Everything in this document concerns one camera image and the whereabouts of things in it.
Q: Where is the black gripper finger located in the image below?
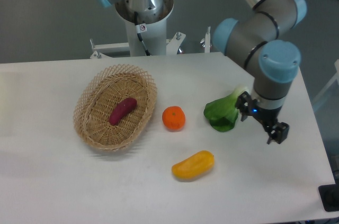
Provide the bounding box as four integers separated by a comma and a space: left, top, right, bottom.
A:
266, 121, 290, 145
235, 91, 252, 122

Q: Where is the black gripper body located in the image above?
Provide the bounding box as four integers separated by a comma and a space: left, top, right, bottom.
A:
251, 97, 282, 131

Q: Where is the purple sweet potato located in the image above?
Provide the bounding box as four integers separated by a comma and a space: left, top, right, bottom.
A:
109, 97, 137, 126

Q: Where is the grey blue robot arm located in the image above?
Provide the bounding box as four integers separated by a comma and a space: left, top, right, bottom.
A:
99, 0, 307, 144

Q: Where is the woven wicker basket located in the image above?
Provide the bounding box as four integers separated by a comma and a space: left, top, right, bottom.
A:
73, 64, 157, 151

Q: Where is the green bok choy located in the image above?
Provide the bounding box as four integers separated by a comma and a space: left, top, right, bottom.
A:
203, 85, 248, 132

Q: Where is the orange mandarin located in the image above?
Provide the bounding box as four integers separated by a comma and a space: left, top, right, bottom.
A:
162, 106, 186, 131

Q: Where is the yellow mango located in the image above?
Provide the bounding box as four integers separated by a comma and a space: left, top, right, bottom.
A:
171, 150, 215, 180

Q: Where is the black device at table edge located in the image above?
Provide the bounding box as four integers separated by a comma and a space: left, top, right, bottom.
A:
318, 184, 338, 212

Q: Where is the black cable on pedestal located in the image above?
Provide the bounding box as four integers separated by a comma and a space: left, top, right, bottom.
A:
133, 11, 151, 57

